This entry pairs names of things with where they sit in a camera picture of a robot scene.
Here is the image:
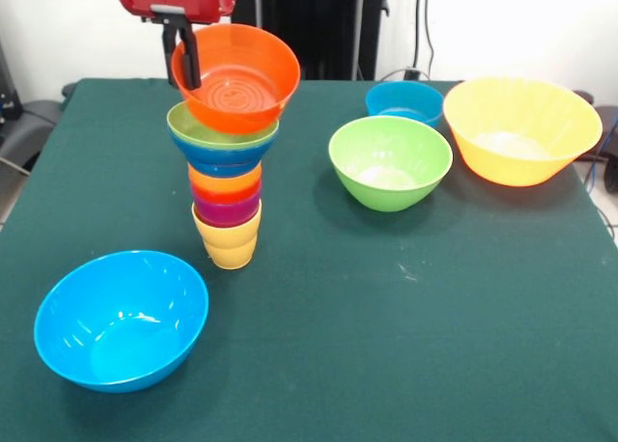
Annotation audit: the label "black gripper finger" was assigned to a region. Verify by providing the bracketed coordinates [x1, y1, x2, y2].
[177, 24, 203, 91]
[161, 22, 181, 89]

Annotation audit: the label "red plastic bowl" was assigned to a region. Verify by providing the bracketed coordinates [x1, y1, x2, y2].
[171, 23, 302, 135]

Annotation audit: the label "small green ribbed bowl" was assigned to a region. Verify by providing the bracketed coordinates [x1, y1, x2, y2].
[166, 100, 281, 149]

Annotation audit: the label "dark blue bowl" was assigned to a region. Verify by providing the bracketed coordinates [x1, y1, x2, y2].
[168, 127, 280, 180]

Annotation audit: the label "orange ribbed plastic cup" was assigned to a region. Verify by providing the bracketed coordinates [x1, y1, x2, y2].
[187, 164, 265, 196]

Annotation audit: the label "red plastic cup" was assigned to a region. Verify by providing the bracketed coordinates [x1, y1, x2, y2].
[189, 180, 264, 207]

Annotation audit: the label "purple plastic cup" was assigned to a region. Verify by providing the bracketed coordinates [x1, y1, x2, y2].
[192, 196, 264, 229]

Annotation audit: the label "yellow ribbed plastic cup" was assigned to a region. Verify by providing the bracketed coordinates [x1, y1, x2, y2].
[191, 200, 265, 271]

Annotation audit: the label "small light blue bowl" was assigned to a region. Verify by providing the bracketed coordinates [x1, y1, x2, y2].
[364, 80, 445, 129]

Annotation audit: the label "large green bowl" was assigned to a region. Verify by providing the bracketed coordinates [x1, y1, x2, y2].
[328, 115, 454, 213]

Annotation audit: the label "large light blue bowl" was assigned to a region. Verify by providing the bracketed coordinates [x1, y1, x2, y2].
[33, 249, 211, 394]

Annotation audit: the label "dark green tablecloth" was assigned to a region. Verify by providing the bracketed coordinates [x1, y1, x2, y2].
[0, 77, 618, 442]

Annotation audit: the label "large yellow bowl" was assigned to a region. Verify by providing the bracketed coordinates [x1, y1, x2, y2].
[442, 76, 604, 188]

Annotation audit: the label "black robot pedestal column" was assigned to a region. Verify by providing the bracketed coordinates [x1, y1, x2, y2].
[231, 0, 390, 81]

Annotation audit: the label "dark grey pedestal leg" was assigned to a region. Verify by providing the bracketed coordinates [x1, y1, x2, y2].
[0, 98, 65, 174]

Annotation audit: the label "black hanging cable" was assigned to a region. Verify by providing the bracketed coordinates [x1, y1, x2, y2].
[407, 0, 436, 80]

